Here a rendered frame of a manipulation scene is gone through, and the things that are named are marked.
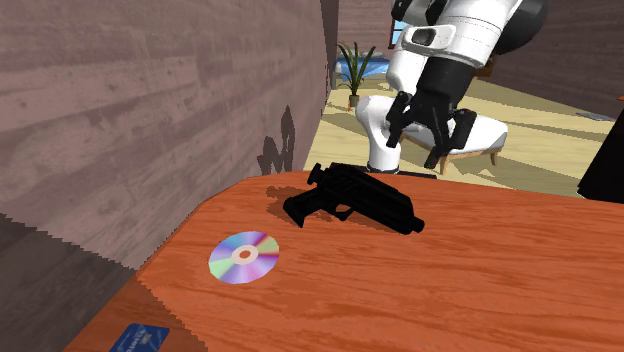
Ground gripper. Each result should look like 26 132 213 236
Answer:
385 55 478 170

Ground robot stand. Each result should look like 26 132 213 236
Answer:
365 167 438 181

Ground white lounge seat wooden legs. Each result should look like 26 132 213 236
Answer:
399 111 510 176

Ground green potted plant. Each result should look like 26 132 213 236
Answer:
335 40 378 112

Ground black toy pistol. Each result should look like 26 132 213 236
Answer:
282 162 426 237

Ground brown framed window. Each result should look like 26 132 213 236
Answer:
388 18 410 50

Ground orange wooden table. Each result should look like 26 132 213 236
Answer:
62 169 624 352

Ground shiny compact disc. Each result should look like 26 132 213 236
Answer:
207 230 282 286

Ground blue card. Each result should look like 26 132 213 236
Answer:
108 322 171 352

